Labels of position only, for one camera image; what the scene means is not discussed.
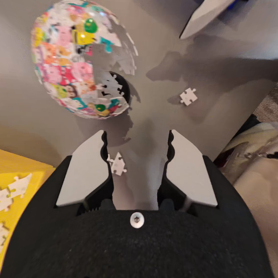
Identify yellow plastic bin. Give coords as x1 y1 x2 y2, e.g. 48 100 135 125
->
0 150 57 270

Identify black ball stand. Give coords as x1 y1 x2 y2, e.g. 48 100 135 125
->
102 72 130 103

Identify colourful puzzle ball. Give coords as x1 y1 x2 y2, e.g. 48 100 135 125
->
31 0 138 119

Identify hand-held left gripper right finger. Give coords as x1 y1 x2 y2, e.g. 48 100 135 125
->
159 130 217 208

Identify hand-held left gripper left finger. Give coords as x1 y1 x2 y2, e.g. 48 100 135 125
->
56 130 114 208

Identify beige hoodie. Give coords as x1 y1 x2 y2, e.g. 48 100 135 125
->
226 124 278 278

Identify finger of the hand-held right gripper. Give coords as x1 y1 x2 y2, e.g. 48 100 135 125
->
180 0 237 39

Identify black lanyard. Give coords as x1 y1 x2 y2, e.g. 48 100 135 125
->
243 150 278 159

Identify white puzzle piece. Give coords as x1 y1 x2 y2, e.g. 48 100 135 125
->
180 88 198 106
0 188 13 212
0 223 9 248
8 174 33 198
107 152 128 176

